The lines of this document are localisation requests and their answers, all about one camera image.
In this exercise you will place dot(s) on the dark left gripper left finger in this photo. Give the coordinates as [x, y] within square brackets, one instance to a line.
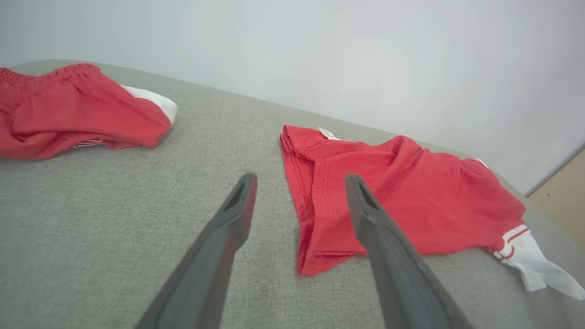
[205, 265]

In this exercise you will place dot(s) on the red shorts with white band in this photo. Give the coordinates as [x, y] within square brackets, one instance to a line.
[68, 114]

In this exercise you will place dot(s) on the red basketball jersey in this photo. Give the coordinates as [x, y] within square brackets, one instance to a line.
[434, 196]

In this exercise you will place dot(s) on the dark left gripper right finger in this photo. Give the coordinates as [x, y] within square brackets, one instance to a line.
[402, 283]

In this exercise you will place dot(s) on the grey fabric sofa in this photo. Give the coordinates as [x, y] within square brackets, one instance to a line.
[91, 228]

